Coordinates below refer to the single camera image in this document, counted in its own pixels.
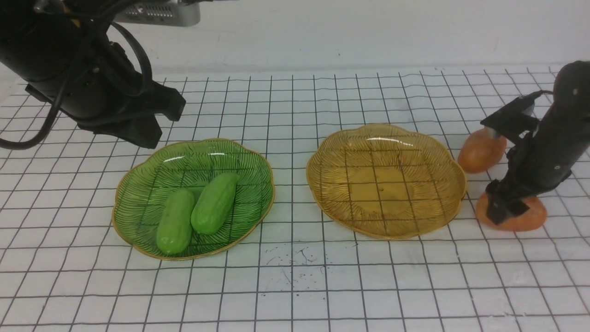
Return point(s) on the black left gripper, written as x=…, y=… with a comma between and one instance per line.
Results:
x=97, y=87

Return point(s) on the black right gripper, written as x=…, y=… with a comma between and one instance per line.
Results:
x=528, y=175

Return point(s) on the orange potato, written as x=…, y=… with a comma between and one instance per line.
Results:
x=533, y=219

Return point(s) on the orange potato one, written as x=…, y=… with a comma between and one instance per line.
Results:
x=482, y=150

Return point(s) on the green cucumber one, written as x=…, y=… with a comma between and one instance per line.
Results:
x=214, y=204

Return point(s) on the green cucumber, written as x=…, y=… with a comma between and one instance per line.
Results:
x=174, y=232

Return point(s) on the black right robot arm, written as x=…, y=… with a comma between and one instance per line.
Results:
x=544, y=150

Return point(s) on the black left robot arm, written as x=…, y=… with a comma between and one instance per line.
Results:
x=57, y=21

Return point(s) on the green glass leaf plate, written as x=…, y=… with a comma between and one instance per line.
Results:
x=141, y=195

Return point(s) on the amber glass leaf plate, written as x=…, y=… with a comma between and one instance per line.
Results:
x=386, y=182

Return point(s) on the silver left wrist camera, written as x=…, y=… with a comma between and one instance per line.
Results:
x=177, y=13

